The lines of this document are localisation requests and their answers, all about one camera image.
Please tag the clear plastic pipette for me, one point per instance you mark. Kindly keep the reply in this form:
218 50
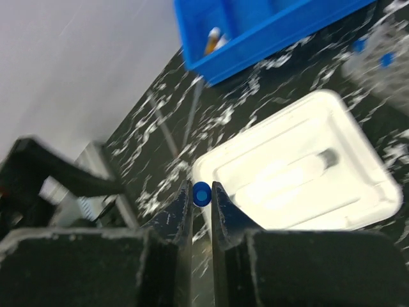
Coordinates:
199 85

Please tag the glass thermometer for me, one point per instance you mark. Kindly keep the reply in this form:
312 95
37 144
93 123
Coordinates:
162 124

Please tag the blue divided plastic bin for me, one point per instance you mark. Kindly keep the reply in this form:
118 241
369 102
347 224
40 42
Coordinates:
255 29

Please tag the small clear vial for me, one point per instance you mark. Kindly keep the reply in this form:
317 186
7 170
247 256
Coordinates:
222 42

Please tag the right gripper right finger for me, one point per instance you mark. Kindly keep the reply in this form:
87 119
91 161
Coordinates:
257 267

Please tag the blue capped test tube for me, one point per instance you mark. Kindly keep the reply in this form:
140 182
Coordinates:
359 46
202 194
387 60

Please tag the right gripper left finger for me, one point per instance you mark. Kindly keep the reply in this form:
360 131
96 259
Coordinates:
147 266

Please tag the white rectangular lid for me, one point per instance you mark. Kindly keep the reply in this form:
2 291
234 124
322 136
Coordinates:
307 167

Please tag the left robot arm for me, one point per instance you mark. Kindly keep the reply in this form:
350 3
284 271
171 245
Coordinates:
30 172

